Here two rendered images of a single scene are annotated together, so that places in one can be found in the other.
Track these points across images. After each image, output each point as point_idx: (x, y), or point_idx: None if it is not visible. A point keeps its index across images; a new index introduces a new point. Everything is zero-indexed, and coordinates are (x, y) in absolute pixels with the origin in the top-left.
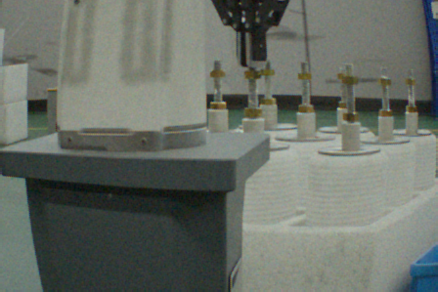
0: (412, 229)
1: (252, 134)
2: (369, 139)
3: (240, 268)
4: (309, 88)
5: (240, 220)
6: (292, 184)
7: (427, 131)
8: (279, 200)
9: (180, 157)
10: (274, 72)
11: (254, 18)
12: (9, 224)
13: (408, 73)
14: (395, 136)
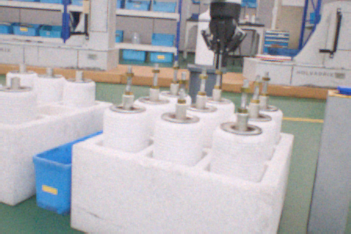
0: None
1: (190, 66)
2: (164, 101)
3: (189, 86)
4: (200, 82)
5: (189, 77)
6: None
7: (111, 108)
8: None
9: (193, 64)
10: (240, 89)
11: (220, 47)
12: None
13: (131, 69)
14: (146, 101)
